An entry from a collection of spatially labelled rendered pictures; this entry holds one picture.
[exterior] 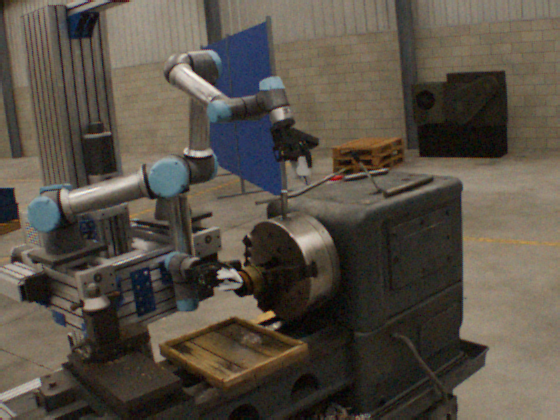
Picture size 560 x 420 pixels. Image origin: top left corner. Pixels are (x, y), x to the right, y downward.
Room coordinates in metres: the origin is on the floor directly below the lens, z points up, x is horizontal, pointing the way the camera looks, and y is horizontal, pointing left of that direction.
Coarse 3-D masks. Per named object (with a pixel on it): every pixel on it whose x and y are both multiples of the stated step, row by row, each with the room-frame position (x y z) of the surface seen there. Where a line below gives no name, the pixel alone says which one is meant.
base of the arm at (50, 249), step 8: (72, 224) 1.94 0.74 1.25; (56, 232) 1.91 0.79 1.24; (64, 232) 1.91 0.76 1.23; (72, 232) 1.93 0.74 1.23; (80, 232) 1.97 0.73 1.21; (48, 240) 1.91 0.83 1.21; (56, 240) 1.90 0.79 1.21; (64, 240) 1.90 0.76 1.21; (72, 240) 1.92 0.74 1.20; (80, 240) 1.94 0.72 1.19; (48, 248) 1.90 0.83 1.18; (56, 248) 1.89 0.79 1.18; (64, 248) 1.89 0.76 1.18; (72, 248) 1.91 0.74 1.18; (80, 248) 1.93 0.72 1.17
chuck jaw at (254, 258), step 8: (256, 232) 1.82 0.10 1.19; (248, 240) 1.80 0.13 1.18; (256, 240) 1.80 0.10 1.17; (248, 248) 1.77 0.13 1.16; (256, 248) 1.78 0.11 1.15; (264, 248) 1.79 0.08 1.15; (248, 256) 1.77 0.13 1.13; (256, 256) 1.76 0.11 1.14; (264, 256) 1.77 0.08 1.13; (272, 256) 1.78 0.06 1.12; (256, 264) 1.74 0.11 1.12; (264, 264) 1.78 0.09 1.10
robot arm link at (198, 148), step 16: (192, 64) 2.24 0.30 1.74; (208, 64) 2.28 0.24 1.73; (208, 80) 2.29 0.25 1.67; (192, 112) 2.33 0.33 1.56; (192, 128) 2.34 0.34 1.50; (208, 128) 2.36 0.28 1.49; (192, 144) 2.35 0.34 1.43; (208, 144) 2.38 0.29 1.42; (192, 160) 2.35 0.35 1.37; (208, 160) 2.37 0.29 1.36; (192, 176) 2.33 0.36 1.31; (208, 176) 2.39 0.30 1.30
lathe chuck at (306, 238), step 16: (256, 224) 1.83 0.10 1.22; (272, 224) 1.77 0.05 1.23; (288, 224) 1.75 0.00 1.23; (304, 224) 1.76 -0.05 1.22; (272, 240) 1.77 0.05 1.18; (288, 240) 1.71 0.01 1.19; (304, 240) 1.70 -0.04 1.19; (320, 240) 1.73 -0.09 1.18; (288, 256) 1.72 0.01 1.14; (304, 256) 1.67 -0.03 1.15; (320, 256) 1.70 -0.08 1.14; (320, 272) 1.68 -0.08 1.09; (288, 288) 1.73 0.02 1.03; (304, 288) 1.68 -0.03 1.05; (320, 288) 1.68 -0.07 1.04; (288, 304) 1.74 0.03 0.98; (304, 304) 1.68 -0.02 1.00; (320, 304) 1.73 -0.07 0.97
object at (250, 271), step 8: (248, 264) 1.72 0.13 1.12; (240, 272) 1.68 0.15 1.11; (248, 272) 1.68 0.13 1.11; (256, 272) 1.69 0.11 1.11; (248, 280) 1.66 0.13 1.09; (256, 280) 1.67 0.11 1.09; (240, 288) 1.71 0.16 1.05; (248, 288) 1.66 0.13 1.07; (256, 288) 1.67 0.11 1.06; (240, 296) 1.68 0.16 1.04
